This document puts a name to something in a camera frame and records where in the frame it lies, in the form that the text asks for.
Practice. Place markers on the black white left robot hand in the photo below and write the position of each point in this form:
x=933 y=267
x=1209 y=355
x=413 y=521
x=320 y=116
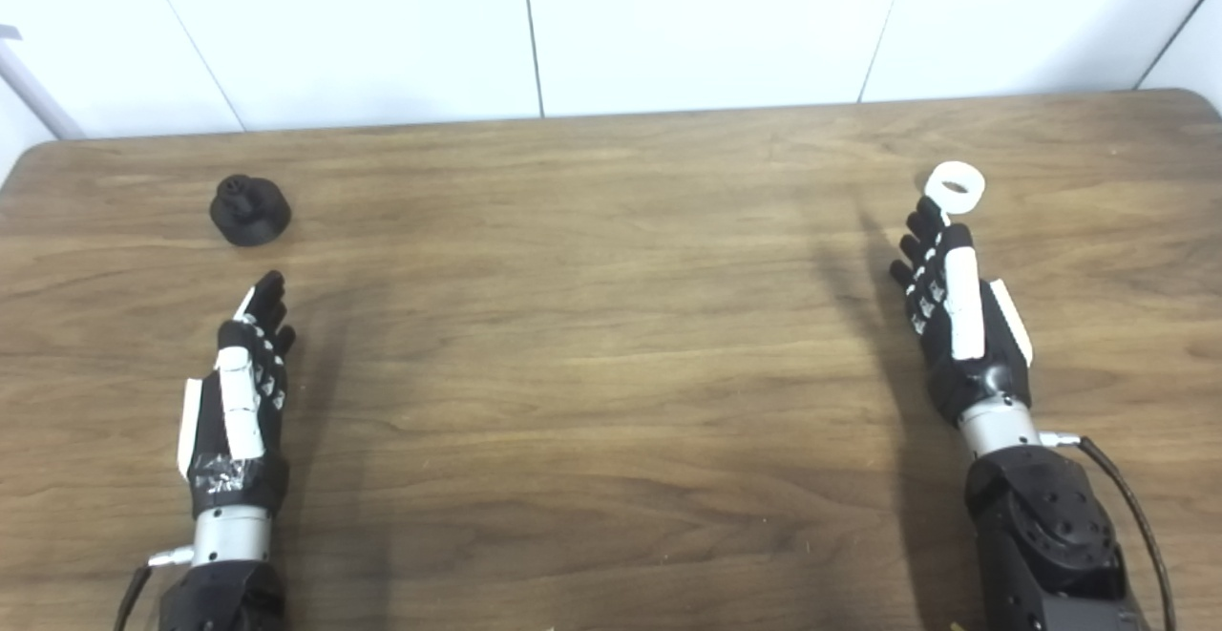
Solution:
x=239 y=402

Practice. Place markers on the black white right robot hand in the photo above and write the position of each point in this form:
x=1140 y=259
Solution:
x=964 y=306

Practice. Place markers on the round black part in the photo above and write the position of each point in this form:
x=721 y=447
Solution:
x=250 y=213

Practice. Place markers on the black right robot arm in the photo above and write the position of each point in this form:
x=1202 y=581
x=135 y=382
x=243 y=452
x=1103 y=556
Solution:
x=1041 y=526

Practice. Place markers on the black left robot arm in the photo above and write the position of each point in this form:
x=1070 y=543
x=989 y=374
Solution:
x=229 y=593

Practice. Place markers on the gray wall post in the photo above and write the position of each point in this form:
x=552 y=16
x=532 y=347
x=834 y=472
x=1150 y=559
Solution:
x=38 y=96

